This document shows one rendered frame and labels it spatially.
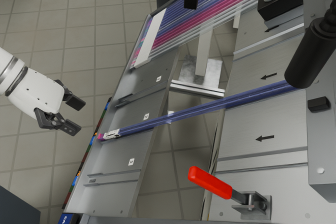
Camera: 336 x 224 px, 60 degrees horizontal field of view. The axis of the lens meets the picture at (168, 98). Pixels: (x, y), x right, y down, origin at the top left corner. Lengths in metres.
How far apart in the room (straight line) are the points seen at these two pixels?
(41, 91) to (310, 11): 0.52
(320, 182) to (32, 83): 0.56
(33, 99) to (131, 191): 0.27
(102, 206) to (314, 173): 0.44
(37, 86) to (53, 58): 1.33
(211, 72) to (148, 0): 0.81
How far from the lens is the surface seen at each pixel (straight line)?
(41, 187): 1.57
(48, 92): 0.69
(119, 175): 0.62
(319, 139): 0.31
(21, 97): 0.66
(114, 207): 0.59
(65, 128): 0.68
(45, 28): 2.22
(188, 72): 1.78
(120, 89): 0.82
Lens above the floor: 1.39
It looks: 56 degrees down
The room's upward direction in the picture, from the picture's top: straight up
